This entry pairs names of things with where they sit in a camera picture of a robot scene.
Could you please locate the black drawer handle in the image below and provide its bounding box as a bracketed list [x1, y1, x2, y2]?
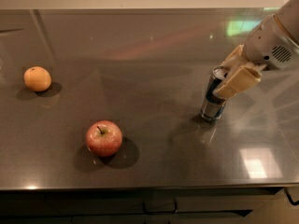
[142, 198, 178, 215]

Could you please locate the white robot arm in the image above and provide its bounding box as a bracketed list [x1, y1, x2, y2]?
[213, 0, 299, 99]

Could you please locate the black cabinet handle right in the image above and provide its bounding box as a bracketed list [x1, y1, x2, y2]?
[284, 188, 299, 206]

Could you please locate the red apple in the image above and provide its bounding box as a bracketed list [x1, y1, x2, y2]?
[85, 120, 122, 158]

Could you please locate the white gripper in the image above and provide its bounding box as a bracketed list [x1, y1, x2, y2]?
[213, 14, 299, 99]

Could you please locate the orange fruit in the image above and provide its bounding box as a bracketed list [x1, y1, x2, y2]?
[23, 66, 51, 91]

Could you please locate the blue silver redbull can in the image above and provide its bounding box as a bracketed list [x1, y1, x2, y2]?
[201, 66, 228, 122]

